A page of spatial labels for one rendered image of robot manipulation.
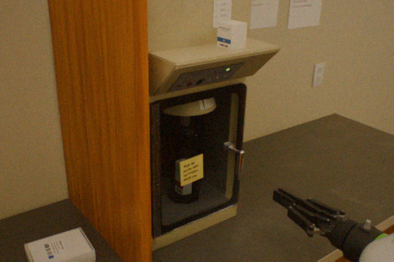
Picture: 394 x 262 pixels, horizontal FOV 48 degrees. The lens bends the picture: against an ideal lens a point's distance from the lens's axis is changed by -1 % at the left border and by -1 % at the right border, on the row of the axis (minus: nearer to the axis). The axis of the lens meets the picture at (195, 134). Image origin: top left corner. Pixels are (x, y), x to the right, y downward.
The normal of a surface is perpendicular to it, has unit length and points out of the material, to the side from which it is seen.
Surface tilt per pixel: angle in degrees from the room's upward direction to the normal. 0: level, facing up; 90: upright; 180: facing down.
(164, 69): 90
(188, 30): 90
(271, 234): 0
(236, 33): 90
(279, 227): 0
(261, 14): 90
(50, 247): 0
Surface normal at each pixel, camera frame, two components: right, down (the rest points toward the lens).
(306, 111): 0.60, 0.34
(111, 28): -0.80, 0.22
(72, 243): 0.03, -0.91
